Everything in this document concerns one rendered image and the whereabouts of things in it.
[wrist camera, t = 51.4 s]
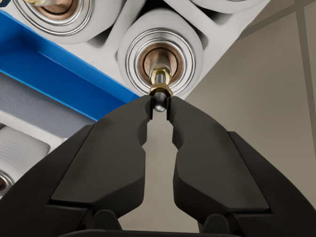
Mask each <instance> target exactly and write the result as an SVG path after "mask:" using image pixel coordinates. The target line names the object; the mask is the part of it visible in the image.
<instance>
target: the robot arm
mask: <svg viewBox="0 0 316 237"><path fill-rule="evenodd" d="M153 100H154V97H153V96H150V95H143V96H141V97H139V98H137V99H135V100H133V101H130V102H128V103H126V104H124V105H122V106H120V107H118V108H116V109H114V110H112V111H111V112H109V113H108V114H106V115H105V116H103V117H102V118H101V119H100V120H98V121H97V122H96V123H95V124H93V125H87V124H86V125H85V126H83V127H82V128H81V129H80V130H79V131H77V132H76V133H75V134H73V135H72V136H71V137H70V138H68V139H67V140H66V141H64V142H63V143H62V144H61V145H59V146H58V147H57V148H55V149H54V150H53V151H52V152H50V153H49V154H48V155H46V156H45V157H44V158H43V159H42V160H40V161H39V162H38V163H36V164H35V165H34V166H33V167H32V168H31V169H29V170H28V171H27V172H26V173H25V174H24V175H23V176H22V177H21V178H20V179H19V180H18V181H17V182H16V183H15V184H14V185H13V186H12V187H11V188H10V189H9V190H8V191H7V192H6V193H5V195H4V196H3V197H2V198H1V199H0V237H316V209H315V208H314V207H313V206H312V205H311V203H310V202H309V201H308V200H307V199H306V198H305V196H304V195H303V194H302V193H301V192H300V191H299V190H298V189H297V188H296V187H295V185H294V184H293V183H292V182H291V181H290V180H289V179H287V178H286V177H285V176H284V175H283V174H282V173H281V172H280V171H279V170H278V169H277V168H275V167H274V166H273V165H272V164H271V163H270V162H269V161H267V160H266V159H265V158H264V157H263V156H262V155H261V154H260V153H259V152H258V151H257V150H255V149H254V148H253V147H252V146H251V145H250V144H249V143H247V142H246V141H245V140H244V139H243V138H242V137H241V136H239V135H238V134H237V133H236V132H235V131H227V130H226V129H225V128H224V127H223V126H222V125H221V124H220V123H219V122H217V121H216V120H215V119H214V118H212V117H211V116H209V115H208V114H206V113H205V112H203V111H202V110H200V109H198V108H197V107H195V106H193V105H191V104H190V103H188V102H186V101H184V100H183V99H181V98H179V97H177V96H172V97H167V98H166V100H167V108H166V119H167V120H169V122H170V123H171V124H172V126H173V127H174V128H173V136H172V143H173V144H174V145H175V147H176V148H177V150H178V152H177V154H176V161H175V167H174V177H173V191H174V203H175V204H176V206H177V207H178V208H179V209H181V210H182V211H184V212H185V213H186V214H188V215H189V216H191V217H192V218H194V219H195V220H197V224H198V229H199V233H187V232H162V231H138V230H123V229H122V227H121V225H120V223H119V221H118V218H120V217H122V216H123V215H125V214H127V213H129V212H130V211H132V210H134V209H136V208H137V207H139V206H140V205H141V204H142V202H143V199H144V188H145V162H146V152H145V150H144V149H143V148H142V146H143V145H144V144H145V143H146V141H147V123H148V122H149V121H150V120H152V117H153Z"/></svg>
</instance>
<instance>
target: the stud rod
mask: <svg viewBox="0 0 316 237"><path fill-rule="evenodd" d="M164 82H165V83H166V78H165V76H164V75H163V74H158V75H156V76H155V83H154V84H156V83H164ZM166 98H167V96H166V94H164V93H163V92H157V93H155V94H154V100H153V109H154V110H155V111H157V112H164V111H165V110H166V108H167V100H166Z"/></svg>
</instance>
